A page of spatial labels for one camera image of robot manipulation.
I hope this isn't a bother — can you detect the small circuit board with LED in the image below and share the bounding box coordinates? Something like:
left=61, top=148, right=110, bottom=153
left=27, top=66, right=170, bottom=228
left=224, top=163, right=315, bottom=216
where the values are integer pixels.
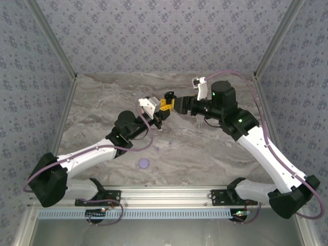
left=232, top=210, right=251, bottom=222
left=85, top=209, right=107, bottom=218

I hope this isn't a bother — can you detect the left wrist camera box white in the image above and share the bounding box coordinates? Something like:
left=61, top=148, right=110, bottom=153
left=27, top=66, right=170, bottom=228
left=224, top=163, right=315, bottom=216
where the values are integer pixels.
left=138, top=96, right=161, bottom=120

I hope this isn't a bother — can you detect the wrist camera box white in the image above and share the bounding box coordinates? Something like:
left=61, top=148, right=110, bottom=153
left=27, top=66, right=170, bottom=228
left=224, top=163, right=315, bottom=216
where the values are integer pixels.
left=190, top=76, right=209, bottom=101
left=138, top=96, right=161, bottom=120

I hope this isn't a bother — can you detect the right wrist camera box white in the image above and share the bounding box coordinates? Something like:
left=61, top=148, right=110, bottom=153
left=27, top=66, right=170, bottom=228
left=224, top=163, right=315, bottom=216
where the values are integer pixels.
left=190, top=76, right=209, bottom=101

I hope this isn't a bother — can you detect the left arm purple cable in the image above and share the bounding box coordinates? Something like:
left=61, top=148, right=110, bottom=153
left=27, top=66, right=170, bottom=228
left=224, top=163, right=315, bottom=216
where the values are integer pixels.
left=22, top=105, right=155, bottom=227

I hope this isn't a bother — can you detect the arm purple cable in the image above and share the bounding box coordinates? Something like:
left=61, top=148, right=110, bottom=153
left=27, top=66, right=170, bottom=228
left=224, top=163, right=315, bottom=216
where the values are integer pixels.
left=204, top=70, right=324, bottom=225
left=22, top=105, right=155, bottom=227

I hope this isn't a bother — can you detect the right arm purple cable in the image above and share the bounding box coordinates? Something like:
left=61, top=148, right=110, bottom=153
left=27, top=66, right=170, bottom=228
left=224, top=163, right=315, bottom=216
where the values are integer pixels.
left=204, top=70, right=324, bottom=225

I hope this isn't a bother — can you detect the aluminium table side rail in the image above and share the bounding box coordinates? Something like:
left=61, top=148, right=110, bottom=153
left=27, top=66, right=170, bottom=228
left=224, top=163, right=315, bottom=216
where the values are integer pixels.
left=50, top=74, right=79, bottom=156
left=252, top=73, right=294, bottom=187

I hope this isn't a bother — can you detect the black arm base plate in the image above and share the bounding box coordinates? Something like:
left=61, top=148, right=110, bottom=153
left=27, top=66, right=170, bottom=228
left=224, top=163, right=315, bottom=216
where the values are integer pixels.
left=74, top=190, right=122, bottom=207
left=210, top=189, right=258, bottom=207

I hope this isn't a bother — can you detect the aluminium mounting rail beam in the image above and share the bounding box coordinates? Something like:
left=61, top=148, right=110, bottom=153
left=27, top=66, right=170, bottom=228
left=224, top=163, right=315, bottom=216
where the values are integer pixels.
left=27, top=186, right=308, bottom=208

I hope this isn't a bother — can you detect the aluminium frame post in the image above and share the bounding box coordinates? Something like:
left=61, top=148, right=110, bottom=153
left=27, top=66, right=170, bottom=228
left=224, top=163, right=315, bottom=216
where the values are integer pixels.
left=252, top=0, right=307, bottom=80
left=25, top=0, right=79, bottom=81

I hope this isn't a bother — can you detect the grey slotted cable duct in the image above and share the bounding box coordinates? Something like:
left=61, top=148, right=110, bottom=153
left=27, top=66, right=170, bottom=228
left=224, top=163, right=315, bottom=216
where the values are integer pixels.
left=37, top=208, right=241, bottom=220

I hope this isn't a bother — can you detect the aluminium frame leg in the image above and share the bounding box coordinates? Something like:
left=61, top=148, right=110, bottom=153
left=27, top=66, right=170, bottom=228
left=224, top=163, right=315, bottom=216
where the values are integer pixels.
left=12, top=208, right=39, bottom=246
left=294, top=214, right=316, bottom=246

